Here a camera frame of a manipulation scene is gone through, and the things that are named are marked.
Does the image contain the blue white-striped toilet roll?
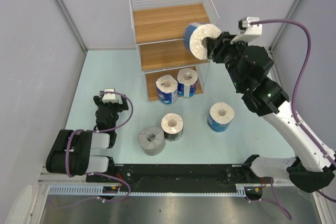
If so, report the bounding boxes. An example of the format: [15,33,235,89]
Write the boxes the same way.
[177,68,198,98]

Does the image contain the grey toilet roll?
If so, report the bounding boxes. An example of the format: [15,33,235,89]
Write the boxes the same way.
[138,126,166,156]

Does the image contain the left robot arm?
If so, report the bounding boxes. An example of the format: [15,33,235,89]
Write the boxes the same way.
[46,89,134,182]

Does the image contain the white wire wooden shelf rack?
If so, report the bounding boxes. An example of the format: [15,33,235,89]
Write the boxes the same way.
[129,0,219,102]

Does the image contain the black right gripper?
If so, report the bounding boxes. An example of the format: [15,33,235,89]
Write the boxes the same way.
[206,32,249,91]

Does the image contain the black-wrapped toilet roll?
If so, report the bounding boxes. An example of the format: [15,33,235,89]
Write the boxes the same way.
[161,113,184,142]

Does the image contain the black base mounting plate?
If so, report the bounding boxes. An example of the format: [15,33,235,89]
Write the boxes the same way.
[86,164,270,199]

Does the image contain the blue-wrapped toilet roll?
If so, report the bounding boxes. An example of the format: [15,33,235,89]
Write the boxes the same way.
[207,102,235,132]

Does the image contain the aluminium frame rail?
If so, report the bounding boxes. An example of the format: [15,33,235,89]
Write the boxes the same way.
[39,158,327,185]

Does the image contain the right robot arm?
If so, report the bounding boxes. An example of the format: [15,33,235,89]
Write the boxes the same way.
[202,32,335,193]

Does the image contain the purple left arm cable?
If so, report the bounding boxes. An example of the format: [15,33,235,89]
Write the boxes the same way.
[64,92,134,178]

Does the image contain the blue cartoon-print toilet roll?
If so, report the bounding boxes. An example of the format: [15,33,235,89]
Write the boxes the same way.
[183,23,222,60]

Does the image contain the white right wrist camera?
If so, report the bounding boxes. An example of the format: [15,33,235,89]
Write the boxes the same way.
[230,17,263,44]

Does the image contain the white slotted cable duct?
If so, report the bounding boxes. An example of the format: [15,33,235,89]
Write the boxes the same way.
[49,185,246,197]

